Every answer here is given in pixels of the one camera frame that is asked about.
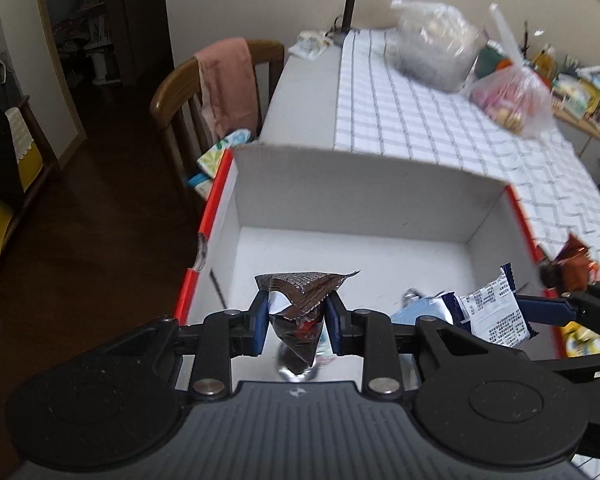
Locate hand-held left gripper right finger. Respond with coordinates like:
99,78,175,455
325,291,531,402

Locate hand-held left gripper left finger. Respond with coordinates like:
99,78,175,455
97,290,272,402

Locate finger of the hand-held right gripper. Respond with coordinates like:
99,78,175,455
515,280,600,346
527,347,600,386

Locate white blue-edged snack packet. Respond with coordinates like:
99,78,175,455
442,265,536,348

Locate dark brown foil packet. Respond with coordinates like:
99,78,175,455
254,270,362,376

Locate brown cookie packet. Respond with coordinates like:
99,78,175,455
539,234,598,292

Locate red cardboard box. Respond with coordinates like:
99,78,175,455
176,144,571,361

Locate plastic bag of snacks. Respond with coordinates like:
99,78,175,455
470,2,556,138

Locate yellow cartoon snack packet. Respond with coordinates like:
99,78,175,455
560,322,600,358

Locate light blue snack packet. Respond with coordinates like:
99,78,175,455
390,296,453,326

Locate blue white pack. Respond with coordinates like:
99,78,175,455
187,172,216,196

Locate grey wooden cabinet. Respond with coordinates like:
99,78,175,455
550,105,600,176

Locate floral tissue pack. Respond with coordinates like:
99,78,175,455
196,129,253,178

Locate white checked tablecloth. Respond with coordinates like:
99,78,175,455
332,27,600,281

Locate wooden chair with towel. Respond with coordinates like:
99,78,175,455
149,39,286,196

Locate orange drink bottle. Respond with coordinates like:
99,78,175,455
532,42,556,73

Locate yellow lace-edged cloth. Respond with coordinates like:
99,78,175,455
0,105,45,267

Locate papers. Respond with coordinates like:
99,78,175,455
287,30,333,61

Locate clear plastic bag with bowl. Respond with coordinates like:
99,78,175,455
391,0,488,92

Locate grey desk lamp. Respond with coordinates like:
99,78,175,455
330,0,453,48

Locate dark wooden bookshelf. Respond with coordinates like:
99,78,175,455
32,0,173,86

